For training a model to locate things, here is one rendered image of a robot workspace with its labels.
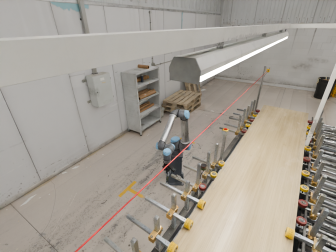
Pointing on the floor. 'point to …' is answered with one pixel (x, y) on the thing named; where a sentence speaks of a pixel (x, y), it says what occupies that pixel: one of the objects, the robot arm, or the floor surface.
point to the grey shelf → (128, 82)
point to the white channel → (120, 51)
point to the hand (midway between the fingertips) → (168, 175)
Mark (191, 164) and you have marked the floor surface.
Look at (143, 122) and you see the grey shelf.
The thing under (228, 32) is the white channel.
